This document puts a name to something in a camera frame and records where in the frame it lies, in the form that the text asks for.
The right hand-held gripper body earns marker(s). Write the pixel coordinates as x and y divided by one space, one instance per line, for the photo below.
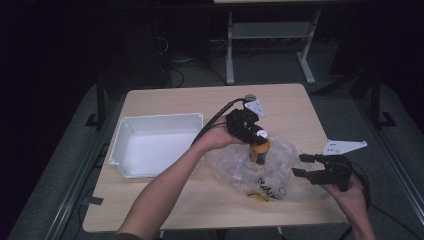
336 166

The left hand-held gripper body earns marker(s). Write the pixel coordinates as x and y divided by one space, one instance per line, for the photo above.
241 121

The orange bottle with white cap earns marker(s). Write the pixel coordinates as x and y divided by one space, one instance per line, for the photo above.
260 150

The clear plastic bag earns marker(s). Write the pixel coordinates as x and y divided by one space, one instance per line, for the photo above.
233 166

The person's left hand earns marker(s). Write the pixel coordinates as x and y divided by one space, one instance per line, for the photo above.
216 135

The person's right hand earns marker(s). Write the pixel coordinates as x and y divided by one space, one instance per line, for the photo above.
350 198

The yellow packet with black print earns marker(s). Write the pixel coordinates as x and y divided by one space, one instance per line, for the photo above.
265 195

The black metal stand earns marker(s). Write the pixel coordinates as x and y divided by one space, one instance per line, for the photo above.
378 100
100 103

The white plastic tray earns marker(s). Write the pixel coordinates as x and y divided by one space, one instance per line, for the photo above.
156 146

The dark tape strip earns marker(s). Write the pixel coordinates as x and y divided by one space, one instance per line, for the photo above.
93 200

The metal frame stand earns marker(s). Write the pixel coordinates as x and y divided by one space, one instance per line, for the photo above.
270 31

